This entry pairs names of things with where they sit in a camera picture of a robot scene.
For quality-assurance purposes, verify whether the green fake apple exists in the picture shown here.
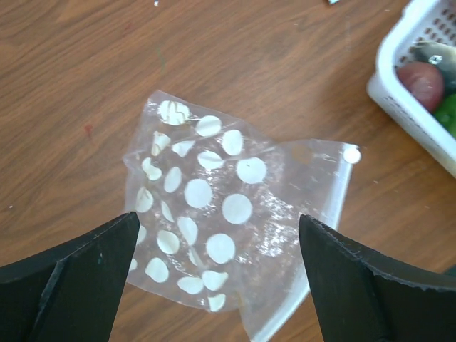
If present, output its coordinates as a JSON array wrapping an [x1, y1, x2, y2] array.
[[433, 94, 456, 138]]

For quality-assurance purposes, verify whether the polka dot zip bag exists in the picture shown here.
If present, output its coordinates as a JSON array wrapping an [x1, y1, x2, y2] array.
[[123, 91, 361, 341]]

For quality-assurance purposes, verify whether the silver fake fish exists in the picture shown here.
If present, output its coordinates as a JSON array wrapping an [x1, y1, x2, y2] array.
[[411, 41, 455, 95]]

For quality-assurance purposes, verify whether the dark red fake plum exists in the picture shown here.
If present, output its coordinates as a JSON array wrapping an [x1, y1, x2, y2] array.
[[396, 61, 444, 113]]

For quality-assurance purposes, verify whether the white plastic perforated basket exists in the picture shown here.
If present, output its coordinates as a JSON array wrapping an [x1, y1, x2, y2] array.
[[367, 1, 455, 175]]

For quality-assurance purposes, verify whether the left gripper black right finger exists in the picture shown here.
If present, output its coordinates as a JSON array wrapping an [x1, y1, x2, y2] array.
[[299, 215, 455, 341]]

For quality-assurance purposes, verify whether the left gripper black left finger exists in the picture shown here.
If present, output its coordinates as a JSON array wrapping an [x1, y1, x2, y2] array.
[[1, 212, 140, 341]]

